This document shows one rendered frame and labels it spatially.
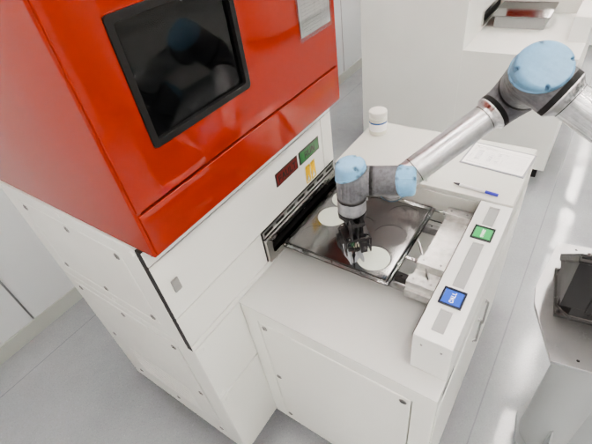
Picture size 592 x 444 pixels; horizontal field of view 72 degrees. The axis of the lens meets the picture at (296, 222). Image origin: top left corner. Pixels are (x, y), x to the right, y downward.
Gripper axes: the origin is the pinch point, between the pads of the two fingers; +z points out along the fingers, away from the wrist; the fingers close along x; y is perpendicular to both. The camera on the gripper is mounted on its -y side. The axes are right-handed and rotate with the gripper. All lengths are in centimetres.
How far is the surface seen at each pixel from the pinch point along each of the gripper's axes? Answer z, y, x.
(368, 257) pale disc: 1.4, 0.2, 4.8
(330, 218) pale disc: 1.4, -20.9, -1.8
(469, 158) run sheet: -5, -29, 51
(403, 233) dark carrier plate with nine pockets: 1.6, -6.6, 18.2
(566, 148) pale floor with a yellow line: 92, -144, 200
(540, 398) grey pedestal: 60, 29, 56
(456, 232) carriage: 3.6, -4.1, 35.0
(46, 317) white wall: 85, -86, -160
